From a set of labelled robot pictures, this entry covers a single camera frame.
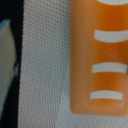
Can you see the orange bread loaf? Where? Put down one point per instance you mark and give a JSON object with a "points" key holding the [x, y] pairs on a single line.
{"points": [[99, 57]]}

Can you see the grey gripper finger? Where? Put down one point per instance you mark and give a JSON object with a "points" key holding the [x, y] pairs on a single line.
{"points": [[8, 80]]}

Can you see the woven beige placemat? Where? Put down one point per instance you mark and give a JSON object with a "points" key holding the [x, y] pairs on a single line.
{"points": [[44, 79]]}

